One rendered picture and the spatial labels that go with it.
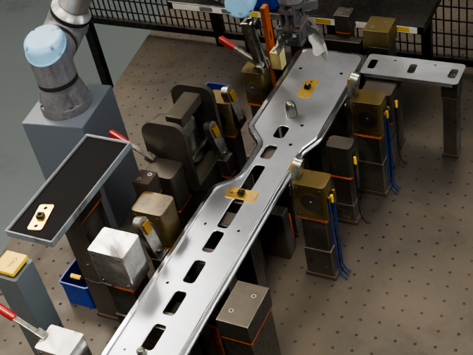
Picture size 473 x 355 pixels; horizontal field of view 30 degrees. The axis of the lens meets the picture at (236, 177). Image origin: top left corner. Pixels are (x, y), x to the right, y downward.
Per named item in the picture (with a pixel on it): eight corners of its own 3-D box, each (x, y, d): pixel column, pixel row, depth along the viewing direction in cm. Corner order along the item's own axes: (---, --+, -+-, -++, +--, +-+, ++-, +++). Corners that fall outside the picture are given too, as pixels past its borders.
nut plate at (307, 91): (308, 98, 254) (307, 94, 254) (296, 96, 256) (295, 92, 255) (319, 80, 260) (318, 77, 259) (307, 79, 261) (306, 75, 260)
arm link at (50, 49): (29, 89, 246) (13, 49, 237) (45, 61, 255) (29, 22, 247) (70, 87, 243) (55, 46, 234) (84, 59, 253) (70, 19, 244)
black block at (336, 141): (367, 229, 254) (359, 151, 235) (334, 222, 258) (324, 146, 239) (372, 216, 257) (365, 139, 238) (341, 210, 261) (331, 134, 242)
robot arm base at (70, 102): (32, 118, 253) (20, 90, 246) (55, 86, 263) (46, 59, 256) (78, 122, 248) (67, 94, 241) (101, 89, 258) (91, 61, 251)
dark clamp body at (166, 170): (200, 279, 250) (170, 179, 225) (164, 270, 255) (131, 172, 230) (211, 260, 255) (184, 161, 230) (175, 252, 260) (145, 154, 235)
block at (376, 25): (394, 126, 285) (388, 32, 261) (370, 122, 288) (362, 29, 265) (401, 111, 290) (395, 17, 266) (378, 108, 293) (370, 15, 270)
